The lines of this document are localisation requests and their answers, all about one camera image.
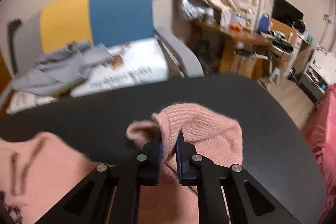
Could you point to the dark grey low cabinet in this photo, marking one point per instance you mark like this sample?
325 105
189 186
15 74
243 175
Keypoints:
311 87

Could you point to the white round fan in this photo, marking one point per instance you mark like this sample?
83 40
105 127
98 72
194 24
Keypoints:
299 25

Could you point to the wooden panelled wardrobe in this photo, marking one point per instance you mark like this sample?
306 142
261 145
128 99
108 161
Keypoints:
4 71

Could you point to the grey-blue garment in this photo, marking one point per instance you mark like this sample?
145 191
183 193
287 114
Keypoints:
57 69

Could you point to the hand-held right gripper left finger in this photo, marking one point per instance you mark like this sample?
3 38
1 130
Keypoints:
159 161

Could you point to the white framed box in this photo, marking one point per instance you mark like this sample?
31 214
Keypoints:
236 18

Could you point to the pink ruffled blanket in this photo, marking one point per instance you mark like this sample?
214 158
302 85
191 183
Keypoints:
328 134

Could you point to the white shelf unit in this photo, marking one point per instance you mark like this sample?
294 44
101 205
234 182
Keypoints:
325 58

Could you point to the blue white bag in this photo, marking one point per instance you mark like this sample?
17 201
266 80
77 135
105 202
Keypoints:
263 24

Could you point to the grey yellow blue armchair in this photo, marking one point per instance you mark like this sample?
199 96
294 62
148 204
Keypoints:
118 11

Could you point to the wooden cabinet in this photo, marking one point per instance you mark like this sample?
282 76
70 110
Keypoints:
278 26

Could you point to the pink knit sweater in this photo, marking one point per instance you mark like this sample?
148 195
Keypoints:
204 129

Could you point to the wooden desk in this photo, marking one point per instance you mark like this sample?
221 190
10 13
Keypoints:
236 37

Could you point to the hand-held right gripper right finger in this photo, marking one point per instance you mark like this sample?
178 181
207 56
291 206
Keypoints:
179 161

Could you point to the black monitor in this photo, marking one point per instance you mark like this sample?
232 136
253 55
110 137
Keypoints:
286 11

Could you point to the white deer print cushion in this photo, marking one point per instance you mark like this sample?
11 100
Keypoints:
147 64

